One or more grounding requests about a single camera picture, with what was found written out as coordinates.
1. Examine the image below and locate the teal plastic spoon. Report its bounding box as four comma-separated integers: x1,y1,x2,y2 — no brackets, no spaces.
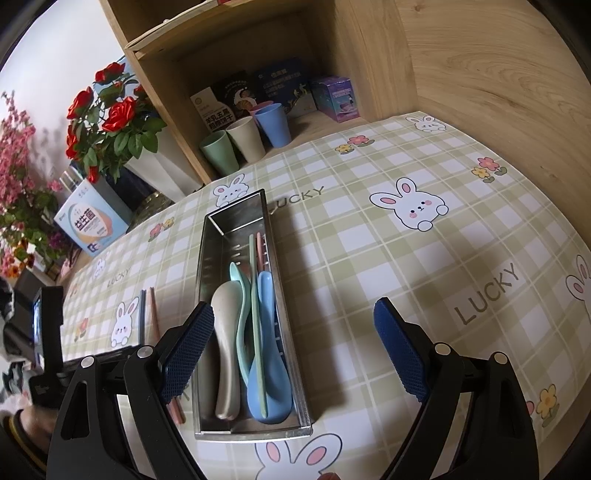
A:
229,261,259,386

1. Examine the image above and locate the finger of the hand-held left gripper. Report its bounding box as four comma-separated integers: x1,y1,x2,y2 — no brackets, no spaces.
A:
62,344,153,371

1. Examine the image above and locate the dark illustrated box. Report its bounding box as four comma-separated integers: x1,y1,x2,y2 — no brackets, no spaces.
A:
212,76,260,121

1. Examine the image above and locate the person's left hand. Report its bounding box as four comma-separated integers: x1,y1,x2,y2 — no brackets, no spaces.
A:
14,405,62,440

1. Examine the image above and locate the blue plastic cup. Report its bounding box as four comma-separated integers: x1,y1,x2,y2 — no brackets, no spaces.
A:
254,103,294,149

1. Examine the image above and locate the checkered bunny print table mat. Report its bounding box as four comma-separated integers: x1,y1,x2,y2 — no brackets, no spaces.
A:
59,111,591,480

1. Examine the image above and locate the pink blossom artificial plant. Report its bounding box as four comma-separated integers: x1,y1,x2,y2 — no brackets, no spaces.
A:
0,89,71,278

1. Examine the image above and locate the white box with black print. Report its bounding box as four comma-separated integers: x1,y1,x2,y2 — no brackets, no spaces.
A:
189,87,232,136

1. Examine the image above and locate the wooden shelf unit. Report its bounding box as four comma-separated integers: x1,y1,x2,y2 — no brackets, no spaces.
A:
99,0,417,186

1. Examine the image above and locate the red rose bouquet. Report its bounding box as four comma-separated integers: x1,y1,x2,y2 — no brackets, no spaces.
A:
64,62,168,184

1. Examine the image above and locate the beige plastic spoon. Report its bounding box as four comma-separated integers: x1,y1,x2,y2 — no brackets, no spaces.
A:
209,281,253,421

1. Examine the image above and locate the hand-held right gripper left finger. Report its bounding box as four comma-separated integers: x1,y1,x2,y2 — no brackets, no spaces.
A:
46,301,216,480

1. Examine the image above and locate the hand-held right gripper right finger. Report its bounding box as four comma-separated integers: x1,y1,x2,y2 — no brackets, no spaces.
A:
372,296,544,480

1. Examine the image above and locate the green plastic cup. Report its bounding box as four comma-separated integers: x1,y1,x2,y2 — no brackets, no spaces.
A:
199,130,241,177

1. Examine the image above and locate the white blue supplement box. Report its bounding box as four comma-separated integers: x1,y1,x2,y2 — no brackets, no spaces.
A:
54,182,133,258

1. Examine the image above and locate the blue plastic spoon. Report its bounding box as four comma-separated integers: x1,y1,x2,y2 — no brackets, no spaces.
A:
246,271,295,424

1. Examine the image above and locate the dark blue landscape box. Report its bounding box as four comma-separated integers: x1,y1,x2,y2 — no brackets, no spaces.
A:
252,57,315,117

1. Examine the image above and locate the steel utensil tray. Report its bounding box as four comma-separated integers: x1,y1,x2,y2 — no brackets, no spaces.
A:
191,188,314,442

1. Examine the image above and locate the beige plastic cup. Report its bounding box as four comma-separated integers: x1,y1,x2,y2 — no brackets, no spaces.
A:
226,116,267,164

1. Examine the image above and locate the gold blister pack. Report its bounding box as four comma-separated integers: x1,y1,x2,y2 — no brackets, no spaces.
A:
126,191,177,232

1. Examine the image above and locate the purple small box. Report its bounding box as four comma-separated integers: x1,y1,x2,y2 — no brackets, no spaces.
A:
310,76,361,123

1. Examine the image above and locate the navy upright box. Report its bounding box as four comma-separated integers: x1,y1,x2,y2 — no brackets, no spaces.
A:
106,168,156,214

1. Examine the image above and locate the person's left forearm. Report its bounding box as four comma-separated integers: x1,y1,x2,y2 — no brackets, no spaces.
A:
0,413,49,480

